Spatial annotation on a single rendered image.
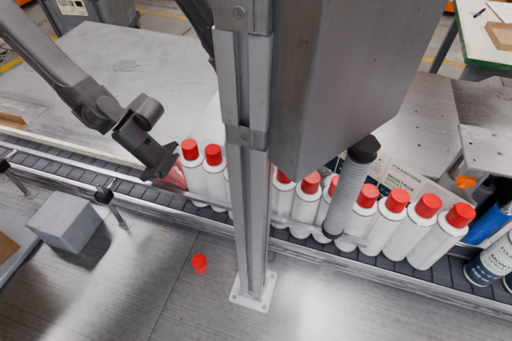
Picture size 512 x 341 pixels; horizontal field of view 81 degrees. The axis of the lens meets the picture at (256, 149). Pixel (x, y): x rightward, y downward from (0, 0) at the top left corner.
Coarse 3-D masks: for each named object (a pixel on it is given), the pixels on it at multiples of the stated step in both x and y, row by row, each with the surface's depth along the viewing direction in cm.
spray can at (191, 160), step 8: (184, 144) 61; (192, 144) 61; (184, 152) 61; (192, 152) 61; (200, 152) 65; (184, 160) 63; (192, 160) 63; (200, 160) 64; (184, 168) 64; (192, 168) 63; (200, 168) 65; (184, 176) 67; (192, 176) 65; (200, 176) 66; (192, 184) 68; (200, 184) 68; (192, 192) 70; (200, 192) 70
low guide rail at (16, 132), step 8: (0, 128) 89; (8, 128) 89; (24, 136) 88; (32, 136) 87; (40, 136) 87; (48, 144) 87; (56, 144) 85; (64, 144) 85; (72, 144) 85; (80, 152) 85; (88, 152) 83; (96, 152) 82; (104, 152) 82; (112, 160) 82; (120, 160) 81; (128, 160) 81; (144, 168) 80
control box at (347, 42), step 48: (288, 0) 19; (336, 0) 17; (384, 0) 20; (432, 0) 25; (288, 48) 21; (336, 48) 20; (384, 48) 24; (288, 96) 24; (336, 96) 24; (384, 96) 30; (288, 144) 27; (336, 144) 30
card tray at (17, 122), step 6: (0, 114) 102; (6, 114) 101; (12, 114) 100; (0, 120) 103; (6, 120) 103; (12, 120) 103; (18, 120) 101; (6, 126) 101; (12, 126) 101; (18, 126) 101; (24, 126) 102; (0, 132) 99
